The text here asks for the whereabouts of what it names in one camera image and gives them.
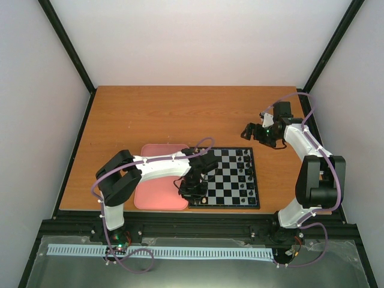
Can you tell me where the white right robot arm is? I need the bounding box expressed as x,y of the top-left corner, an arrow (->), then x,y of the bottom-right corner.
241,117 -> 346,229

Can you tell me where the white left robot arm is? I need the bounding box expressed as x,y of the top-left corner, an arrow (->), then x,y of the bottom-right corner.
91,148 -> 214,242

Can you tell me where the pink plastic tray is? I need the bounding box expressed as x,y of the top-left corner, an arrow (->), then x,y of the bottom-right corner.
133,144 -> 188,211

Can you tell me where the black and grey chessboard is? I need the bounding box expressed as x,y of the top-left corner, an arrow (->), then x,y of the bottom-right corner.
188,147 -> 260,209

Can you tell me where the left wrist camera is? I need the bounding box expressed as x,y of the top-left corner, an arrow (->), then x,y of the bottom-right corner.
197,153 -> 220,175

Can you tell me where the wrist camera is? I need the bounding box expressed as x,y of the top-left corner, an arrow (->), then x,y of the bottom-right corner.
197,153 -> 220,175
260,101 -> 293,128

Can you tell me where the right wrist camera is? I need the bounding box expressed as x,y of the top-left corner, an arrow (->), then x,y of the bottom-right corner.
260,101 -> 293,128

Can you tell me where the light blue cable duct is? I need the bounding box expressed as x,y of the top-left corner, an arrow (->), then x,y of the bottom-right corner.
46,244 -> 274,262

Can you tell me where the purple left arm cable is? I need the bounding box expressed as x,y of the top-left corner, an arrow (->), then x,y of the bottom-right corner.
91,137 -> 215,274

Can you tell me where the black aluminium frame rail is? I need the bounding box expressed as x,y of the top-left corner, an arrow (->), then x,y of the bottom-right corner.
37,211 -> 359,247

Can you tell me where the right black frame post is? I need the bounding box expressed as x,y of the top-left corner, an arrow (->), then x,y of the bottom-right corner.
302,0 -> 365,94

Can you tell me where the black frame post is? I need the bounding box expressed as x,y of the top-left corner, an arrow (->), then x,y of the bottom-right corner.
302,0 -> 365,94
37,0 -> 97,95

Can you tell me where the left black frame post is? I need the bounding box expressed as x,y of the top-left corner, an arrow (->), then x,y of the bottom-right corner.
37,0 -> 97,95

